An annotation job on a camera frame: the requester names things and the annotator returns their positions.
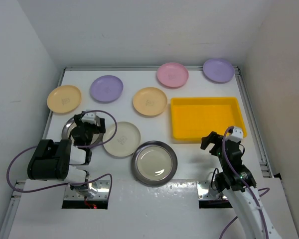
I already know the pink plastic plate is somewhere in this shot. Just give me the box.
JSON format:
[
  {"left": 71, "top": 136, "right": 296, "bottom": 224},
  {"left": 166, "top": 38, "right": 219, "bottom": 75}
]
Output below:
[{"left": 156, "top": 62, "right": 189, "bottom": 88}]

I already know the metal base plate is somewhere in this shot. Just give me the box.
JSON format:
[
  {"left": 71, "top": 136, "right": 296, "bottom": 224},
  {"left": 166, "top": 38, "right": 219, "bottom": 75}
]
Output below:
[
  {"left": 196, "top": 181, "right": 227, "bottom": 201},
  {"left": 64, "top": 180, "right": 111, "bottom": 201}
]

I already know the purple plastic plate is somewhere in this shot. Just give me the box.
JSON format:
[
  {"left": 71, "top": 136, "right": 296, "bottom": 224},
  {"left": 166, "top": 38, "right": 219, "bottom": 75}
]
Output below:
[
  {"left": 89, "top": 75, "right": 124, "bottom": 103},
  {"left": 203, "top": 58, "right": 235, "bottom": 83}
]

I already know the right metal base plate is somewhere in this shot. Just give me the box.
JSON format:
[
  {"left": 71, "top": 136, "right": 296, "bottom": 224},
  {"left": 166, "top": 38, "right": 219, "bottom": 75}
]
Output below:
[{"left": 196, "top": 181, "right": 227, "bottom": 201}]

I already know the steel rimmed plate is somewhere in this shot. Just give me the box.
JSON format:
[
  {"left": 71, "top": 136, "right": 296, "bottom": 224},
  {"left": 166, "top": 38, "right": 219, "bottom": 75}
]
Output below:
[
  {"left": 131, "top": 140, "right": 178, "bottom": 187},
  {"left": 61, "top": 115, "right": 105, "bottom": 147}
]

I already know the orange plastic plate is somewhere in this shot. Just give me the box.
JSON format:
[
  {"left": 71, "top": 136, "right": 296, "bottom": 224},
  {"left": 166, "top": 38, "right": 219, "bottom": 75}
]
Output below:
[
  {"left": 47, "top": 85, "right": 82, "bottom": 114},
  {"left": 133, "top": 87, "right": 167, "bottom": 117}
]

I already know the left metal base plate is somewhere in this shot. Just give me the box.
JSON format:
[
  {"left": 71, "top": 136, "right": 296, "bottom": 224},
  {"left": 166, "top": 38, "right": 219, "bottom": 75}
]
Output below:
[{"left": 64, "top": 180, "right": 111, "bottom": 201}]

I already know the yellow plastic bin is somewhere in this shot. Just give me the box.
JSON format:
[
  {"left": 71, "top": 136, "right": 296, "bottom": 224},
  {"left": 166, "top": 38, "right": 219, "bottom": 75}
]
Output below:
[{"left": 170, "top": 97, "right": 247, "bottom": 143}]

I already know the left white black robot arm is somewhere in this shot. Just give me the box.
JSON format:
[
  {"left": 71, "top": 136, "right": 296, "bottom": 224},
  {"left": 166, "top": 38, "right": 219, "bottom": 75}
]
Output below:
[{"left": 27, "top": 112, "right": 106, "bottom": 198}]

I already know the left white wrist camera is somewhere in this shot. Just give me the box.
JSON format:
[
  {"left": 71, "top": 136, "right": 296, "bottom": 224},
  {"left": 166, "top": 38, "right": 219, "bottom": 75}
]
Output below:
[{"left": 81, "top": 112, "right": 97, "bottom": 124}]

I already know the cream plastic plate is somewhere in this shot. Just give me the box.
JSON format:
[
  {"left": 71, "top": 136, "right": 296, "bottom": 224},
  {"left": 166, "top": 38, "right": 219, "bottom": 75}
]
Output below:
[{"left": 103, "top": 121, "right": 141, "bottom": 157}]

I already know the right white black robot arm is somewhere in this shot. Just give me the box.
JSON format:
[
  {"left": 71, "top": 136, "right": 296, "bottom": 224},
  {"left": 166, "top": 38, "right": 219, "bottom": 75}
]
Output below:
[{"left": 200, "top": 126, "right": 281, "bottom": 239}]

